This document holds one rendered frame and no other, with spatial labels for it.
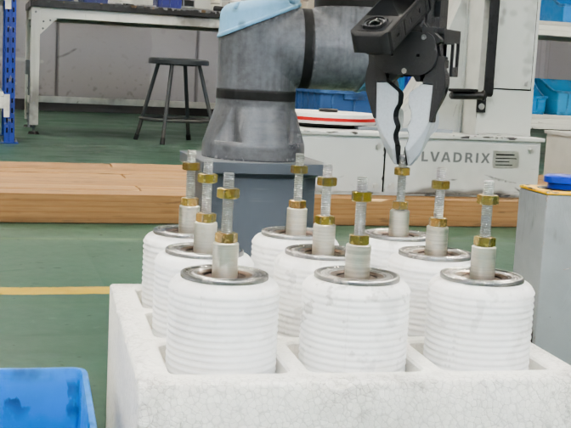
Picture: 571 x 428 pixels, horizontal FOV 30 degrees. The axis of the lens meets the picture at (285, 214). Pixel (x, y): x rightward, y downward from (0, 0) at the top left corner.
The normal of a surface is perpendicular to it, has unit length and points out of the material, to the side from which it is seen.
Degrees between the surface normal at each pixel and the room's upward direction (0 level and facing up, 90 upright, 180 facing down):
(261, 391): 90
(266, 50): 90
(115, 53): 90
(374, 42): 119
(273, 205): 90
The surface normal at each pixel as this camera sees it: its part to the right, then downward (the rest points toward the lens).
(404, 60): -0.45, 0.10
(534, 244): -0.97, -0.02
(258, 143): 0.10, -0.17
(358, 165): 0.28, 0.14
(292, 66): 0.09, 0.59
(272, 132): 0.37, -0.16
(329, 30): 0.11, -0.40
